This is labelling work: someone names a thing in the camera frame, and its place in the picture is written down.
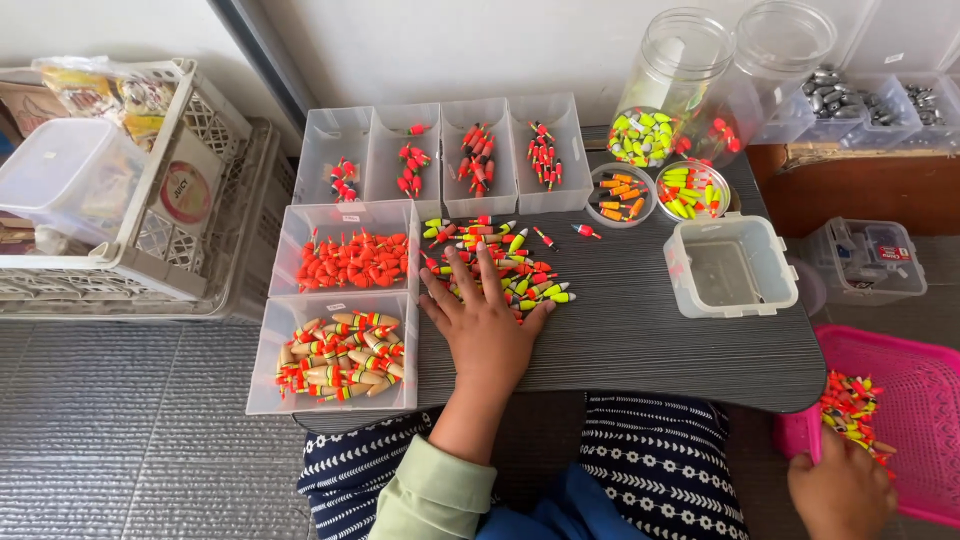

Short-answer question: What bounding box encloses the clear latched tackle box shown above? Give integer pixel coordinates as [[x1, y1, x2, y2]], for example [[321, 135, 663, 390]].
[[804, 216, 929, 307]]

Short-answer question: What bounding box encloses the pink plastic basket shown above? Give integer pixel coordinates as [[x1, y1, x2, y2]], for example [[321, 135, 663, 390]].
[[772, 323, 960, 531]]

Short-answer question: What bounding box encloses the person's right hand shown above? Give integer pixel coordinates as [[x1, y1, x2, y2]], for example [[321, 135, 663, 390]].
[[787, 426, 900, 540]]

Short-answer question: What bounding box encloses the heap of tan striped floats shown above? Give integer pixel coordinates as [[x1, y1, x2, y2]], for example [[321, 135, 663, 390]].
[[274, 310, 406, 403]]

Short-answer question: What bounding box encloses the small clear plastic bin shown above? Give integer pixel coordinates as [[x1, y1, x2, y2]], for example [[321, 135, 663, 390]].
[[509, 92, 594, 217], [439, 97, 519, 219], [292, 106, 375, 208], [363, 102, 444, 220]]

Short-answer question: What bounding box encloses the large clear plastic bin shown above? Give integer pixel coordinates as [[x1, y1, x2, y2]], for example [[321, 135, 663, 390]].
[[267, 199, 422, 300], [245, 291, 420, 417]]

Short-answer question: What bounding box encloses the dark door frame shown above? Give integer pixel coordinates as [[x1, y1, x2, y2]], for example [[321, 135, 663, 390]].
[[207, 0, 318, 135]]

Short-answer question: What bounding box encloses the bunch of orange slim floats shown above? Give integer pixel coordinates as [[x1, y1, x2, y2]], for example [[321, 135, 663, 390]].
[[596, 171, 650, 223]]

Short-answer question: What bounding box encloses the blue cloth garment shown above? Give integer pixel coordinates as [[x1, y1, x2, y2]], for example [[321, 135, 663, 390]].
[[475, 460, 655, 540]]

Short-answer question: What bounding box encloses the grey plastic crate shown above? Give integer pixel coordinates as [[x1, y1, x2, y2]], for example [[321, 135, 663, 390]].
[[0, 117, 299, 325]]

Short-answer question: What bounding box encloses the heap of floats in basket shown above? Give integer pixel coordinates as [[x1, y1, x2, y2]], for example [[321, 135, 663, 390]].
[[818, 369, 899, 481]]

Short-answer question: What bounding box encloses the bunch of red round floats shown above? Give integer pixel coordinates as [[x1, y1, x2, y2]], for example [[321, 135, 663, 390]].
[[673, 116, 744, 157]]

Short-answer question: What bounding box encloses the empty clear lidded box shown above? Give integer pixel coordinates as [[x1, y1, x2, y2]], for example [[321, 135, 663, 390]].
[[663, 213, 801, 321]]

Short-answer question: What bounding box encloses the large clear storage box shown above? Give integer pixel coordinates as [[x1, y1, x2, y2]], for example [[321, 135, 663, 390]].
[[836, 0, 960, 76]]

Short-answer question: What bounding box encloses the bunch of yellow slim floats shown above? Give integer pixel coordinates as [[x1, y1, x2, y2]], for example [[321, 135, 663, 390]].
[[660, 165, 725, 220]]

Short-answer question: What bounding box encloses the clear bin of lead sinkers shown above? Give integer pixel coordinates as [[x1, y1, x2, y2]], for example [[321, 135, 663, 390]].
[[894, 70, 960, 149], [750, 66, 873, 146], [840, 72, 925, 150]]

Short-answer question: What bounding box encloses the cluster of red floats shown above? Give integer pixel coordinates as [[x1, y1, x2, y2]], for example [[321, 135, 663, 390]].
[[457, 122, 498, 199], [395, 123, 434, 199], [328, 156, 361, 204], [526, 120, 564, 192]]

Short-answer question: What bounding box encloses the brown wooden shelf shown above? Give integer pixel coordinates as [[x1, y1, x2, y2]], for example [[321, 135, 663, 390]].
[[745, 141, 960, 240]]

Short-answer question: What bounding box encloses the round clear plastic lid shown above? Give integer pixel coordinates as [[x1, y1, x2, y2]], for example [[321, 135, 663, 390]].
[[655, 159, 732, 223], [585, 162, 660, 229]]

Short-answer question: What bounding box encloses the pile of mixed fishing floats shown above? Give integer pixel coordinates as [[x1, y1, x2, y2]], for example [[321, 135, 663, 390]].
[[420, 215, 578, 322]]

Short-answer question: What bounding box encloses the person's left hand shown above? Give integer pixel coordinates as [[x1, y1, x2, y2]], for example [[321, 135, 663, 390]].
[[417, 241, 558, 393]]

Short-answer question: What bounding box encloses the clear plastic jar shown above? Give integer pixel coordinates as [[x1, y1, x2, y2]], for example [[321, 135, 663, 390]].
[[675, 0, 838, 169], [605, 6, 738, 171]]

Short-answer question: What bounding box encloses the navy patterned skirt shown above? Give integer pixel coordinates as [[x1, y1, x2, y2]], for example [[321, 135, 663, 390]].
[[296, 393, 751, 540]]

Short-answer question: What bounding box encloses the white plastic crate with goods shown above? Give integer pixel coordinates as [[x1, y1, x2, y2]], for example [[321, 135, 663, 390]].
[[0, 55, 254, 303]]

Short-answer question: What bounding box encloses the heap of yellow-green round floats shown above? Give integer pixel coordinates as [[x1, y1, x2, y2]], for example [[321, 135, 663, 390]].
[[607, 109, 676, 168]]

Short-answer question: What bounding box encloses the heap of orange round floats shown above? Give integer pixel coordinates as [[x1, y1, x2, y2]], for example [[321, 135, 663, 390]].
[[296, 228, 411, 293]]

